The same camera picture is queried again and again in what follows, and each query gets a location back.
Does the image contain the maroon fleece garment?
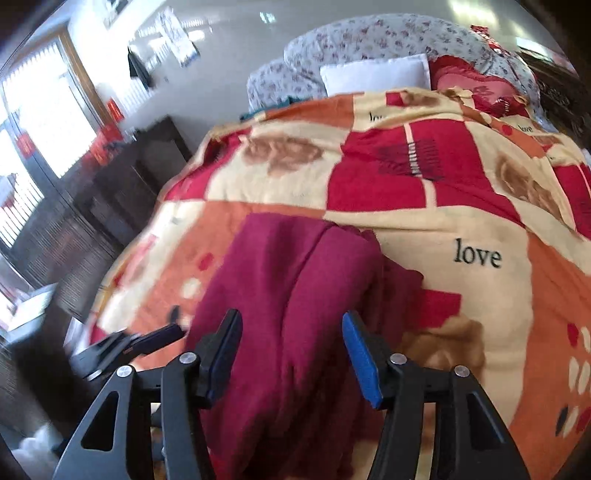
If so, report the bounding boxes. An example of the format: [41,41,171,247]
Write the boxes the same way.
[187,213,423,479]

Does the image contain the red gift box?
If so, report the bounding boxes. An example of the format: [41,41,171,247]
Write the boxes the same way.
[88,124,123,166]

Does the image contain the red orange patterned blanket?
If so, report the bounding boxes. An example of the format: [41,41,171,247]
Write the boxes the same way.
[92,88,590,479]

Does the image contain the red paper door decoration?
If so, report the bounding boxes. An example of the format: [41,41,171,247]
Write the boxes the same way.
[16,132,36,159]

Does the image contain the dark hanging cloth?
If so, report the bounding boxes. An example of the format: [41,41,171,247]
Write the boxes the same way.
[127,48,154,90]

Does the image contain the teal cloth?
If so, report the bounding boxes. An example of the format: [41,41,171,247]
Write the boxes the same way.
[239,96,300,122]

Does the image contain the floral quilt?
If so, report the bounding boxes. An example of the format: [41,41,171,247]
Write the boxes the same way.
[246,13,545,121]

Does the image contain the red embroidered pillow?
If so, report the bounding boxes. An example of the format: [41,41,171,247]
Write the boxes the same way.
[429,55,530,118]

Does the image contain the white pillow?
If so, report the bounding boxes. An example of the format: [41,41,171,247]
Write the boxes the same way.
[320,54,431,97]

